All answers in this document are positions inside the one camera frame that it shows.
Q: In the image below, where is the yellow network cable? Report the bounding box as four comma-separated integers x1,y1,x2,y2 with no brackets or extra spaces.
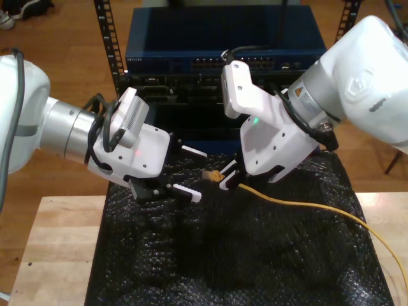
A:
202,170,408,300

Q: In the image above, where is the black rack drawer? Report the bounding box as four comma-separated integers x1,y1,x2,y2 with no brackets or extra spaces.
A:
149,101,246,141

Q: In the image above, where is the black rack server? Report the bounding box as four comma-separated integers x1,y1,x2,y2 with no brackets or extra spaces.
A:
127,73,307,106

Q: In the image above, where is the black bubble wrap mat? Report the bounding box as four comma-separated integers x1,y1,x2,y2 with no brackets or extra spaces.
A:
84,149,395,306

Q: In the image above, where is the dark wooden chair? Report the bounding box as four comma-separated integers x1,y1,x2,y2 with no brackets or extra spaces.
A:
384,149,402,175

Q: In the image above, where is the dark sneaker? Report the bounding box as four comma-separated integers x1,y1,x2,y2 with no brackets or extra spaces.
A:
8,0,55,20

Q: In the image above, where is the white sneaker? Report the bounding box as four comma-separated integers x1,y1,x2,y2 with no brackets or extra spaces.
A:
0,9,16,31

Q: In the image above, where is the blue rack base plate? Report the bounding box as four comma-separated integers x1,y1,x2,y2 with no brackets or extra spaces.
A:
173,138,243,156

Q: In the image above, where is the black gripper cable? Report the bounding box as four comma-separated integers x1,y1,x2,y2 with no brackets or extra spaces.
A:
272,84,339,152
83,93,125,175

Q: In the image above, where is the blue network switch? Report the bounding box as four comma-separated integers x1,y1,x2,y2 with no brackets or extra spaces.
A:
124,5,329,76

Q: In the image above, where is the black rack frame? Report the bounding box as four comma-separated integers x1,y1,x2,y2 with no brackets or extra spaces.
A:
93,0,363,106

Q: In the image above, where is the grey camera cable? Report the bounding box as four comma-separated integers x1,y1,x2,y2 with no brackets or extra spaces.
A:
0,47,27,214

